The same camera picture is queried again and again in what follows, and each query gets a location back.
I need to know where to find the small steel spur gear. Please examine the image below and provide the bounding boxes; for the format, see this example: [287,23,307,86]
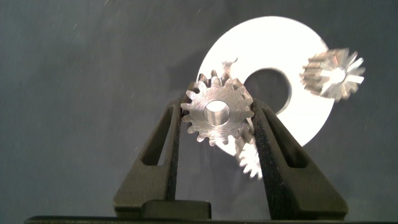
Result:
[180,69,256,147]
[299,47,366,103]
[234,127,264,180]

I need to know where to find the round white plate with pins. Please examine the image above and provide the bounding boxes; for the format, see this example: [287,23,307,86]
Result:
[196,15,335,157]

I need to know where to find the dark mat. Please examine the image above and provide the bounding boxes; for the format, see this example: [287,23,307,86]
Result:
[0,0,398,222]

